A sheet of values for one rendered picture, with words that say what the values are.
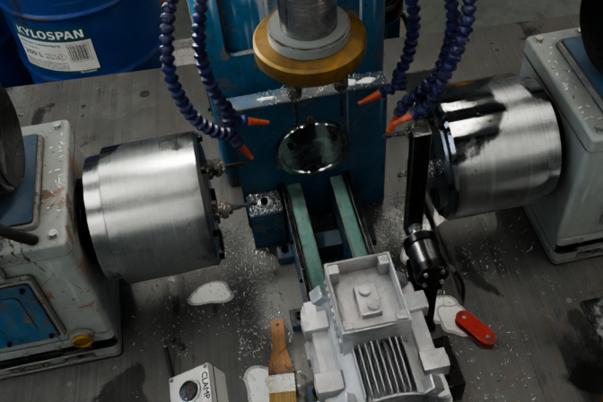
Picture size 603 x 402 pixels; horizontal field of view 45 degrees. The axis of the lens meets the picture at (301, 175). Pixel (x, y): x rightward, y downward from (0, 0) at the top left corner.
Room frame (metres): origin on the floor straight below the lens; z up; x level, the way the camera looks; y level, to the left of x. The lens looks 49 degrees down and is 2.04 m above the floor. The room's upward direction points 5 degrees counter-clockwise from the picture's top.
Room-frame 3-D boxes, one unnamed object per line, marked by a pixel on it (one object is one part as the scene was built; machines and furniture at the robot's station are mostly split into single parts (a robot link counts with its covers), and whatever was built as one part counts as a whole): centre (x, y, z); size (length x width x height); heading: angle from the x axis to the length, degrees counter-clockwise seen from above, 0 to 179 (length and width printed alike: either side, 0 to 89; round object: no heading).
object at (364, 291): (0.56, -0.08, 1.11); 0.12 x 0.11 x 0.07; 7
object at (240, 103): (1.03, -0.02, 0.97); 0.30 x 0.11 x 0.34; 97
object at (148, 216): (0.83, 0.31, 1.04); 0.37 x 0.25 x 0.25; 97
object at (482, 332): (0.66, -0.30, 0.81); 0.09 x 0.03 x 0.02; 38
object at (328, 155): (0.97, -0.03, 1.02); 0.15 x 0.02 x 0.15; 97
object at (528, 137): (0.92, -0.37, 1.04); 0.41 x 0.25 x 0.25; 97
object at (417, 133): (0.76, -0.19, 1.12); 0.04 x 0.03 x 0.26; 7
